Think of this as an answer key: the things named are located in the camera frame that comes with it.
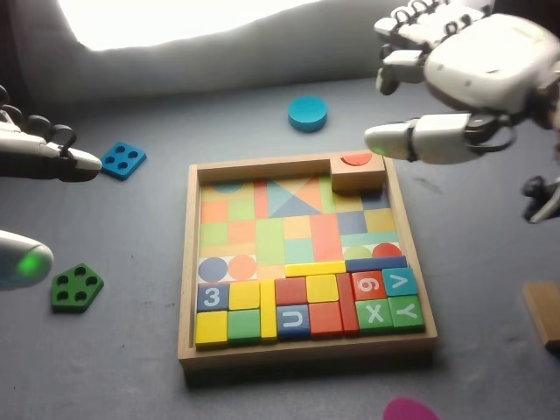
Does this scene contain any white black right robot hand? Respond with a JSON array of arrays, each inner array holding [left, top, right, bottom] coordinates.
[[362, 0, 560, 166]]

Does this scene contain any yellow wooden block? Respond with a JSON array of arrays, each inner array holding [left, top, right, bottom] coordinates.
[[330, 152, 387, 193]]

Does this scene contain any magenta round disc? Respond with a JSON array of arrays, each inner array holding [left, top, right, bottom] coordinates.
[[382, 395, 441, 420]]

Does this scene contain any green pentagon five-hole piece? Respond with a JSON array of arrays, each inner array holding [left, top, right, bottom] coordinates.
[[51, 262, 105, 314]]

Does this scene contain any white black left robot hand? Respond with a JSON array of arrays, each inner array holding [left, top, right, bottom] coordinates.
[[0, 85, 103, 293]]

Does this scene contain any blue round disc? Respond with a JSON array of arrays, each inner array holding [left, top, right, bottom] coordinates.
[[287, 95, 329, 134]]

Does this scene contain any white backdrop cloth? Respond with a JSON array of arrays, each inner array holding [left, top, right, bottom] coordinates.
[[17, 0, 438, 100]]

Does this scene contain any flat wooden rectangular board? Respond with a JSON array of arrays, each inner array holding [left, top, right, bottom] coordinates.
[[522, 281, 560, 350]]

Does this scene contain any wooden tray with printed base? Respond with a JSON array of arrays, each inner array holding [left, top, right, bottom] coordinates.
[[177, 151, 439, 380]]

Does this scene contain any blue square four-hole piece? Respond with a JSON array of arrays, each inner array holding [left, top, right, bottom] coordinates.
[[99, 141, 149, 181]]

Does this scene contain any grey table cloth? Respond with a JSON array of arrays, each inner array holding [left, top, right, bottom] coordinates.
[[0, 60, 560, 420]]

